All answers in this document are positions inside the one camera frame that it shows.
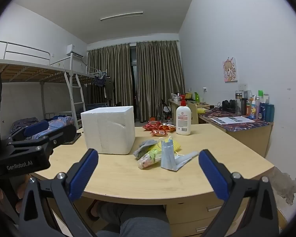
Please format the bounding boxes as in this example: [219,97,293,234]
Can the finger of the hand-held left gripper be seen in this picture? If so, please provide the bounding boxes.
[8,120,50,143]
[6,124,77,155]

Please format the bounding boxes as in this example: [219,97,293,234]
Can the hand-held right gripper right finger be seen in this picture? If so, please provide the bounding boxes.
[199,149,280,237]

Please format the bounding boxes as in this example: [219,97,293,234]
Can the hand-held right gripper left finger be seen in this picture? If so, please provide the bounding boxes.
[16,149,99,237]

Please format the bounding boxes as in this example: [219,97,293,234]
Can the white foam box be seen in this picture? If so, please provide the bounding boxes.
[81,106,136,155]

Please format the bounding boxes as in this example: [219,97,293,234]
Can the blue face mask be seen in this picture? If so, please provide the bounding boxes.
[161,138,186,172]

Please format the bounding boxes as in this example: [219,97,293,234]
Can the yellow foam net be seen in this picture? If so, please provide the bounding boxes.
[148,138,182,154]

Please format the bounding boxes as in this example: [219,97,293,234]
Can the green tissue packet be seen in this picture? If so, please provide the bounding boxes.
[137,150,163,170]

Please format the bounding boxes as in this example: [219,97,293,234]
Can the grey sock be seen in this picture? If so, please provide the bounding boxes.
[133,139,158,159]

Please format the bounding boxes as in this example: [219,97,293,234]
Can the blue plaid quilt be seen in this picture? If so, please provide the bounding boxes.
[32,116,75,139]

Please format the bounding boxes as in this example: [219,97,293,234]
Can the dark grey clothes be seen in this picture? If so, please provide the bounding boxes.
[11,117,40,133]

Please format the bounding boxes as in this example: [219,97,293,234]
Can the white bed ladder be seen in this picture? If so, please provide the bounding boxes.
[64,71,87,129]

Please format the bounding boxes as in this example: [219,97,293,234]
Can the person's foot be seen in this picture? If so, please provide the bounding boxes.
[86,199,107,222]

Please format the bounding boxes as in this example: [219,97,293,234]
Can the wooden drawer unit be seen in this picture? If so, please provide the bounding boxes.
[165,195,250,235]

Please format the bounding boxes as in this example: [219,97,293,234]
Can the white paper sheets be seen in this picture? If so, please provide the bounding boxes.
[210,115,256,125]

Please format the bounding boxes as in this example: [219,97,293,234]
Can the printed desk mat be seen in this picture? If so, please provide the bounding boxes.
[199,108,272,129]

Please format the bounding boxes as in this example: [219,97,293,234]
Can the white lotion pump bottle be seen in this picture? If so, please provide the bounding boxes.
[176,100,192,136]

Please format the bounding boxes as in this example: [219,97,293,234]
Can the hanging dark clothes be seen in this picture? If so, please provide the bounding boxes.
[93,75,115,100]

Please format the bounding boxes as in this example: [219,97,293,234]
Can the wooden smiley chair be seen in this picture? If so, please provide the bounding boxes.
[185,103,199,124]

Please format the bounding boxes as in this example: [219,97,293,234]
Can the orange snack packet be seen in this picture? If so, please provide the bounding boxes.
[160,123,176,132]

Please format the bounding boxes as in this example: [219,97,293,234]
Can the small red snack packet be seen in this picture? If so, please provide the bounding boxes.
[150,129,168,137]

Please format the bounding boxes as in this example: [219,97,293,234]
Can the black headphones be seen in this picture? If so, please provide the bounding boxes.
[221,99,237,113]

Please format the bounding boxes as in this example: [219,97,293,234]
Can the person's leg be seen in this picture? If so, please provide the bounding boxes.
[98,202,171,237]

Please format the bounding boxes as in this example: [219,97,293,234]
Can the brown curtain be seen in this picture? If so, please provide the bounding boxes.
[87,44,131,122]
[136,40,186,123]

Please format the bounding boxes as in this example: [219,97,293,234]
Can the wooden desk with drawers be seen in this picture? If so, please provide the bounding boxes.
[168,98,211,125]

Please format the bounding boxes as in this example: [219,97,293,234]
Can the large red snack packet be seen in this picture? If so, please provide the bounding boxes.
[142,121,161,131]

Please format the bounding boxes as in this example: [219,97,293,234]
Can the black folding stand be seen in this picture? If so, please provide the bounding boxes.
[158,99,173,124]

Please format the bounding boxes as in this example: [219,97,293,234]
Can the row of toiletry bottles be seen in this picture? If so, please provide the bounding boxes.
[234,89,276,123]

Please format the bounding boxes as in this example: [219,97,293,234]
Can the white air conditioner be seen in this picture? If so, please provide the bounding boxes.
[67,44,85,59]

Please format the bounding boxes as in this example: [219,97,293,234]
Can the ceiling tube light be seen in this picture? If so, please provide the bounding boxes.
[100,11,144,21]

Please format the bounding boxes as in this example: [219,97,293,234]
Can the cartoon wall poster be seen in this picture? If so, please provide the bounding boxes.
[222,56,238,83]

